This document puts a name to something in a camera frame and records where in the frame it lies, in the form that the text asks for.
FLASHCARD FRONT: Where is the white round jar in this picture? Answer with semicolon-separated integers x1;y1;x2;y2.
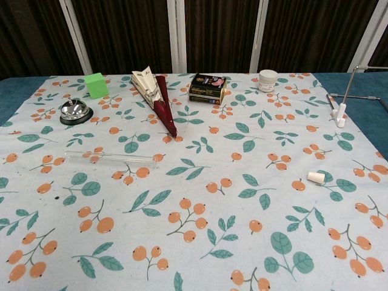
258;69;278;93

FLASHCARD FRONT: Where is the dark red folding fan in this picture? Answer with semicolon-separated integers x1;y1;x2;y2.
131;64;178;138

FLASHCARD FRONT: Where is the black food tin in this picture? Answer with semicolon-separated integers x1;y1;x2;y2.
189;73;228;105

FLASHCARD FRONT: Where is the white framed dark partition screen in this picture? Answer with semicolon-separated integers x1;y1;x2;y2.
0;0;388;80

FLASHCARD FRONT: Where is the round metal tin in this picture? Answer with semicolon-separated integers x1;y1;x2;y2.
59;99;93;125

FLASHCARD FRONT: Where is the floral fruit print tablecloth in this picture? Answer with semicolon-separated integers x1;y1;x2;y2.
0;72;388;291

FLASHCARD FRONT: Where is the green cube block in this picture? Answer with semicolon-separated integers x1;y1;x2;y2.
84;72;106;99

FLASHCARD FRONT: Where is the metal wire rack stand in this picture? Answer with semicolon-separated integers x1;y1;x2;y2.
326;64;388;128

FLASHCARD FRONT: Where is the clear glass test tube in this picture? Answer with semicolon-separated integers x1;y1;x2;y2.
65;150;158;169

